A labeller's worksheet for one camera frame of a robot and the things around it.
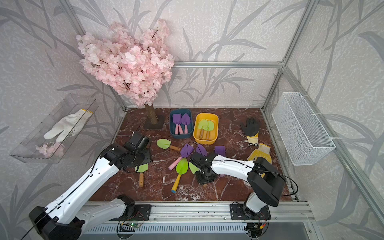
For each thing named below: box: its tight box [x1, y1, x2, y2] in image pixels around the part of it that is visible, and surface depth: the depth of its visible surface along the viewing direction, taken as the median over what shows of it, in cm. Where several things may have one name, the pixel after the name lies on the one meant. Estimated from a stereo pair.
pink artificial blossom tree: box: [76, 19, 175, 130], surface depth 74 cm
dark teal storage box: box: [169, 108, 194, 139], surface depth 107 cm
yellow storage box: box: [193, 112, 219, 145], surface depth 107 cm
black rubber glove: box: [240, 117, 260, 147], surface depth 107 cm
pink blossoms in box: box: [35, 142, 65, 158], surface depth 60 cm
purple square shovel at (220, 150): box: [214, 146, 226, 157], surface depth 98 cm
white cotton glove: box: [43, 109, 94, 143], surface depth 68 cm
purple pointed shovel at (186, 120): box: [181, 113, 191, 134], surface depth 114 cm
